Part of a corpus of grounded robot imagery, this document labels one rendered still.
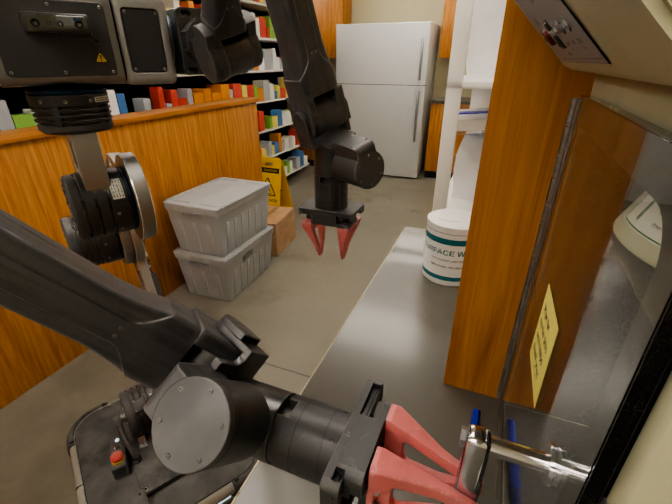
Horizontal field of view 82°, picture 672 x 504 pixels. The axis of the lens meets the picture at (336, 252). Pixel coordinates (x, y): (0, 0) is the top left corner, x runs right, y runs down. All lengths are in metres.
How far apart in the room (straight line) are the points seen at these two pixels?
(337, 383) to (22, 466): 1.62
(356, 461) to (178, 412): 0.12
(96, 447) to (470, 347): 1.35
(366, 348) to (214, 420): 0.50
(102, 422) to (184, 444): 1.47
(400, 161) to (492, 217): 4.76
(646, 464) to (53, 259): 0.35
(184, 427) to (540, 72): 0.47
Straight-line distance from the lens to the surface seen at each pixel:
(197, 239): 2.52
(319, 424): 0.32
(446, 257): 0.91
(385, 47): 5.21
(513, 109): 0.51
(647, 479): 0.22
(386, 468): 0.30
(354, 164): 0.57
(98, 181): 0.94
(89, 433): 1.74
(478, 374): 0.67
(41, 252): 0.33
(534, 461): 0.29
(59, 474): 2.00
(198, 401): 0.28
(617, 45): 0.20
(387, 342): 0.76
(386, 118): 5.23
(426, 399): 0.67
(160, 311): 0.35
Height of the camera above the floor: 1.42
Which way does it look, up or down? 26 degrees down
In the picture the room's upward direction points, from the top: straight up
